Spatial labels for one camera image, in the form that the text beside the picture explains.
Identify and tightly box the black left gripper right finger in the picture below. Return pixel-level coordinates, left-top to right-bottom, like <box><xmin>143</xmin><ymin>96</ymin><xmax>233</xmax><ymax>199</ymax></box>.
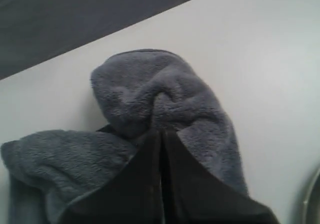
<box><xmin>161</xmin><ymin>131</ymin><xmax>278</xmax><ymax>223</ymax></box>

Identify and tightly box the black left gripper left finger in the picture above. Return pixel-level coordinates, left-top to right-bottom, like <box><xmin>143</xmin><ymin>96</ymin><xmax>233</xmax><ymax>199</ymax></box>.
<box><xmin>59</xmin><ymin>130</ymin><xmax>162</xmax><ymax>224</ymax></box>

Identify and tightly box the grey fluffy towel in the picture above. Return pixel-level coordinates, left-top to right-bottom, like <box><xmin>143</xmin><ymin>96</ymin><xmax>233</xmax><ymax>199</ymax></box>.
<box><xmin>1</xmin><ymin>49</ymin><xmax>248</xmax><ymax>223</ymax></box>

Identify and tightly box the round stainless steel plate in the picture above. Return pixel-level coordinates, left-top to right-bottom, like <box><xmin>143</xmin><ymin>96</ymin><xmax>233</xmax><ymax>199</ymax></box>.
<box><xmin>297</xmin><ymin>165</ymin><xmax>320</xmax><ymax>224</ymax></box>

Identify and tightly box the grey backdrop cloth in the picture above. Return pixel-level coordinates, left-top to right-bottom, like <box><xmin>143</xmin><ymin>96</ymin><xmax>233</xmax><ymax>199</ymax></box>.
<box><xmin>0</xmin><ymin>0</ymin><xmax>190</xmax><ymax>79</ymax></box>

